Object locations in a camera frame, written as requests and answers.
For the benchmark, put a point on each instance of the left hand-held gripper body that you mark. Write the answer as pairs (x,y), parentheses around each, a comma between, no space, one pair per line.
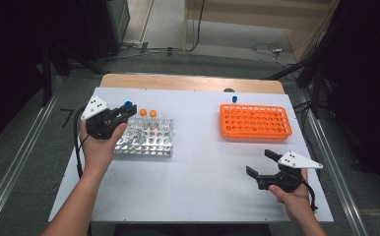
(94,108)

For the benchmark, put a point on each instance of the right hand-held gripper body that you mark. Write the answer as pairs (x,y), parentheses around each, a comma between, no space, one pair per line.
(296,160)

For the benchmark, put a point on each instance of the blue-capped test tube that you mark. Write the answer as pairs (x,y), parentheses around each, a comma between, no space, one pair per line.
(234,98)
(128,104)

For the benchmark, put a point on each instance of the orange-capped test tube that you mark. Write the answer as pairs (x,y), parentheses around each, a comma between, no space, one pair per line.
(143,112)
(153,113)

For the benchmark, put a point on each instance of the orange plastic test tube rack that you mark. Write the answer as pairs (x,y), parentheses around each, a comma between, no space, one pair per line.
(263,128)

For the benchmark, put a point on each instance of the clear test tube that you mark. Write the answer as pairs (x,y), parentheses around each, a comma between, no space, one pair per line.
(162,123)

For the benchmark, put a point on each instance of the silver metal test tube rack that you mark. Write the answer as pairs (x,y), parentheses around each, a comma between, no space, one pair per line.
(152,144)

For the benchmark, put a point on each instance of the person's right hand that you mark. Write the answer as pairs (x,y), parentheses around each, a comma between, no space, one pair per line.
(296,201)

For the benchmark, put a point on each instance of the person's left hand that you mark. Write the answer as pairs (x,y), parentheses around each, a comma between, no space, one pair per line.
(97,154)

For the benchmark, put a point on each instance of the black metal stand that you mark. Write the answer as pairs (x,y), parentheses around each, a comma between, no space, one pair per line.
(47,75)

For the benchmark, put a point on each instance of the light wooden table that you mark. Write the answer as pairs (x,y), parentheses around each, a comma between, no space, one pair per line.
(178,83)

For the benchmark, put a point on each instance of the grey power strip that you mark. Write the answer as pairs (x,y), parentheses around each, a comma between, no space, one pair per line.
(140,46)

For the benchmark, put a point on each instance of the dark grey cabinet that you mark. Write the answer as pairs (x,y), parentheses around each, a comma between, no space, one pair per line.
(112,23)

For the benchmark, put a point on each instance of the dark curtain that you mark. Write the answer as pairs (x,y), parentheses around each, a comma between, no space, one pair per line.
(368,82)
(7,65)

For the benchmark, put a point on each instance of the metal floor rail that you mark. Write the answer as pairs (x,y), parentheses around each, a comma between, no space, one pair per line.
(22,152)
(334,167)

